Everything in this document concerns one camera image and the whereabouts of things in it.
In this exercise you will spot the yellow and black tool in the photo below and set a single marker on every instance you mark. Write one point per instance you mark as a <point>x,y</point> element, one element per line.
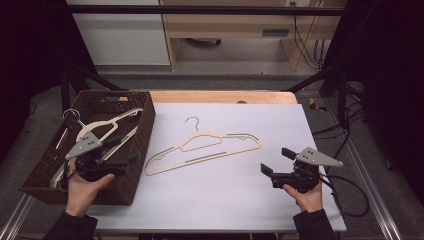
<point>315,106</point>

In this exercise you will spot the person's left hand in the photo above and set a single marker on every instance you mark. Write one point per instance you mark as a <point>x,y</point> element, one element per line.
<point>81,195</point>

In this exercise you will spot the beige clothes hanger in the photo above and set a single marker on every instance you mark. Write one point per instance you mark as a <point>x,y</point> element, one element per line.
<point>128,136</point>
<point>125,115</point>
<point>213,156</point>

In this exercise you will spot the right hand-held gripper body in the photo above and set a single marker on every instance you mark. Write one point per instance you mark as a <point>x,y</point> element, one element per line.
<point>316,157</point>

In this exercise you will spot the black curtain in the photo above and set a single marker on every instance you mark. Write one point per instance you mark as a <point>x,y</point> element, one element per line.
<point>30,50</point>
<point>390,66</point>

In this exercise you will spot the white table sheet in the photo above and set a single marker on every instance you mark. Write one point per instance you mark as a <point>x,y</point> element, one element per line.
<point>216,196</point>

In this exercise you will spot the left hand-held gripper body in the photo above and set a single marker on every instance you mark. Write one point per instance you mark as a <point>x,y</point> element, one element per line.
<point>85,145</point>

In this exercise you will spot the person's right hand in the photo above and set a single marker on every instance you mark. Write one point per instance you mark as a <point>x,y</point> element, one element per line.
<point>310,200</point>

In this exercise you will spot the white cabinet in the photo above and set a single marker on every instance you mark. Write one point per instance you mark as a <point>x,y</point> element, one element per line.
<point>123,40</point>

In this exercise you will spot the brown woven plastic basket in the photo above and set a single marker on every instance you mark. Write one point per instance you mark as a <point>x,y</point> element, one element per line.
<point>100,106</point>

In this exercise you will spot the light wooden desk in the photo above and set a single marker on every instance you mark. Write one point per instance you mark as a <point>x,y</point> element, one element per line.
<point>230,25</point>

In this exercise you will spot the black horizontal bar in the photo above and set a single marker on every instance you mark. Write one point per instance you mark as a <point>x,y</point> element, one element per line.
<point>200,10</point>

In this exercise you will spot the wooden table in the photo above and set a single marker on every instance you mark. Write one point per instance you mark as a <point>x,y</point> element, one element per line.
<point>216,97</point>

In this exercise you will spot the aluminium rail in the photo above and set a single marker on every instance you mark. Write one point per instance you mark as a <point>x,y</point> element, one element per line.
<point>15,220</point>
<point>376,200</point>

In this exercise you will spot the black metal stand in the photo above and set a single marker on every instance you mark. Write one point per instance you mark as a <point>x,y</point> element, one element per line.
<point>65,93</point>
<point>341,100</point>

